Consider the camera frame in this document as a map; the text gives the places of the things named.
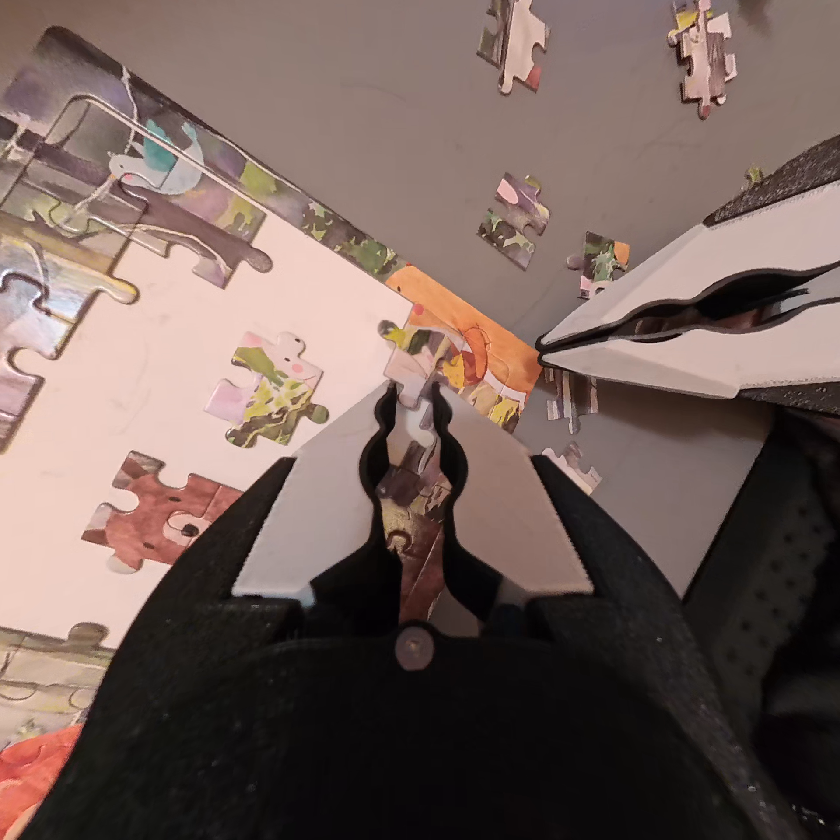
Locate acorn print puzzle piece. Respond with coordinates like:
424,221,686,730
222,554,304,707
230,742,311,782
453,325,527,411

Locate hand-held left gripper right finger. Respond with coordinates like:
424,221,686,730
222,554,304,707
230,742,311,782
428,382,595,623

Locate jigsaw puzzle frame board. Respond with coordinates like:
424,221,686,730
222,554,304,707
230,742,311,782
0,26,546,840

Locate pink green puzzle piece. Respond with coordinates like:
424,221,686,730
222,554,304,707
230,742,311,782
203,331,330,449

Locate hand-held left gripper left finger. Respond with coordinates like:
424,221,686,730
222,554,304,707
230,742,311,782
231,382,403,606

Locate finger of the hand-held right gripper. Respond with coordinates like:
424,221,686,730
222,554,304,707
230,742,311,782
535,185,840,350
538,297,840,400

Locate pale orange edged puzzle piece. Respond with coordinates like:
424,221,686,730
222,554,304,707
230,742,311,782
378,319,460,409

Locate assembled orange lion pieces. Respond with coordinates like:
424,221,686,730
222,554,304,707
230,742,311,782
0,725,85,840

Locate jigsaw pieces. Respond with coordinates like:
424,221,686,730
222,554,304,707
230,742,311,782
476,0,765,494

